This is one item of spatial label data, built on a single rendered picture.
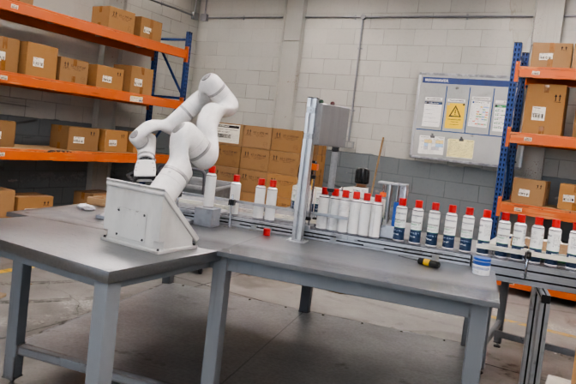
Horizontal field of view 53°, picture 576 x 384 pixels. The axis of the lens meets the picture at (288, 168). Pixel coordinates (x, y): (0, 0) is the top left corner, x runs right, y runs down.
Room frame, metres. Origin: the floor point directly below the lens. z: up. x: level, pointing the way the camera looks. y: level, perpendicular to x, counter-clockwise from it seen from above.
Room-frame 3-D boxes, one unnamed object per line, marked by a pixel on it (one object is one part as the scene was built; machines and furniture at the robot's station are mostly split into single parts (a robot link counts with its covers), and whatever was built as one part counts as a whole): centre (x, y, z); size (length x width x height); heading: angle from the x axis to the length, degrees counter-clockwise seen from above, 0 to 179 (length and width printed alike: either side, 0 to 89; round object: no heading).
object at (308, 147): (2.68, -0.08, 1.16); 0.04 x 0.04 x 0.67; 72
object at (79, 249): (2.38, 0.69, 0.81); 0.90 x 0.90 x 0.04; 61
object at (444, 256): (2.83, -0.08, 0.85); 1.65 x 0.11 x 0.05; 72
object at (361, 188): (3.35, -0.43, 1.04); 0.09 x 0.09 x 0.29
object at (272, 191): (2.88, 0.06, 0.98); 0.05 x 0.05 x 0.20
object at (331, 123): (2.72, -0.16, 1.38); 0.17 x 0.10 x 0.19; 127
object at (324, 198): (2.79, -0.19, 0.98); 0.05 x 0.05 x 0.20
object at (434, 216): (2.63, -0.69, 0.98); 0.05 x 0.05 x 0.20
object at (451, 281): (2.96, 0.01, 0.82); 2.10 x 1.50 x 0.02; 72
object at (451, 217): (2.61, -0.76, 0.98); 0.05 x 0.05 x 0.20
